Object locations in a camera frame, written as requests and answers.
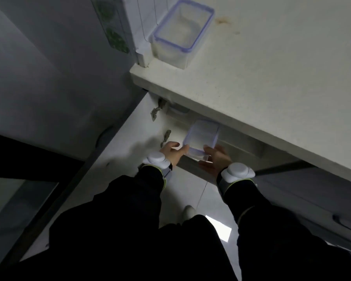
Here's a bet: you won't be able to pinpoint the person's left hand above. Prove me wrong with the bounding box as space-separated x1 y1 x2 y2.
159 141 191 168

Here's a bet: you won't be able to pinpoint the person's right hand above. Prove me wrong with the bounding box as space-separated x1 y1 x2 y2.
198 144 233 179

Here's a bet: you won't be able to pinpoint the small clear plastic container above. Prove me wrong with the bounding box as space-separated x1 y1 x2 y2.
182 119 220 163

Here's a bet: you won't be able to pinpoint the person's right forearm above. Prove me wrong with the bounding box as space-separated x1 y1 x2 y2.
219 178 351 281

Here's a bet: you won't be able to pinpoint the person's left forearm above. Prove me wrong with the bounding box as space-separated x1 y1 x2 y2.
48 164 174 262

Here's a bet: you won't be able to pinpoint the metal cabinet hinge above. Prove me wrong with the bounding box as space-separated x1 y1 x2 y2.
151 98 168 122
161 129 172 148

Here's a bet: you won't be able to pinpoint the white left wrist tracker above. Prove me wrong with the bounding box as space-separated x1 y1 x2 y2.
140 151 174 173

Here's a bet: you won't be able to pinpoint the white wrist tracker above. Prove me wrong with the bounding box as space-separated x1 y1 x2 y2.
217 163 256 188
140 151 174 173

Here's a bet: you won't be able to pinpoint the white right wrist tracker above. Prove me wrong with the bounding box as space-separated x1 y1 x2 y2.
217 163 256 188

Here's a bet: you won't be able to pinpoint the white open cabinet door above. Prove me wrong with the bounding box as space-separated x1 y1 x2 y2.
20 92 199 261

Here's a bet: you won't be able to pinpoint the person's white shoe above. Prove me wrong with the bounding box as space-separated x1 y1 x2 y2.
183 205 197 220

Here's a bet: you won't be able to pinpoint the person's black trousers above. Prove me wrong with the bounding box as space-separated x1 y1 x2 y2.
152 214 238 281

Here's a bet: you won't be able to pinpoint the grey closed cabinet door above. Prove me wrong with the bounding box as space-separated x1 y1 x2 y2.
253 161 351 256

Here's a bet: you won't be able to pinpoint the clear blue-rimmed plastic container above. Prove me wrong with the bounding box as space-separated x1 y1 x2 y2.
150 0 215 70

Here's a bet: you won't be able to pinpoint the green patterned tile strip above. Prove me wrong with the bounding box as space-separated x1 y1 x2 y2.
89 0 133 56

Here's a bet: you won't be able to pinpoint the dark glass door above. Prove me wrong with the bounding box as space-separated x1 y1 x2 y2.
0 131 86 275

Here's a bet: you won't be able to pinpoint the dark cabinet door handle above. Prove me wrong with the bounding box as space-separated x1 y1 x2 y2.
332 214 351 234

